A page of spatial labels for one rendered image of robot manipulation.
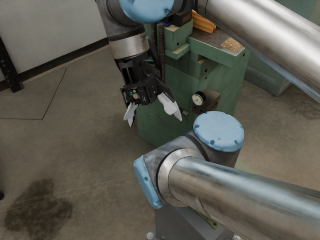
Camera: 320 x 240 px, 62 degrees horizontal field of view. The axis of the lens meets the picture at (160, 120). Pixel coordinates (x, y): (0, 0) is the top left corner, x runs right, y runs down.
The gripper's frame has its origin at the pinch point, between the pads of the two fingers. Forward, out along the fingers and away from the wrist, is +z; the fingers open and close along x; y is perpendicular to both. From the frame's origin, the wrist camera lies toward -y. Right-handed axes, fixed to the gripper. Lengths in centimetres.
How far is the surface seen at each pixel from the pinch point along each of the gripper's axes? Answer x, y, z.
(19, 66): -156, -116, -11
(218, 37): 14, -54, -11
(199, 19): 7, -57, -19
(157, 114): -30, -74, 29
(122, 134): -67, -90, 48
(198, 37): 7, -51, -13
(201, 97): 3.9, -46.8, 12.0
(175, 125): -19, -69, 36
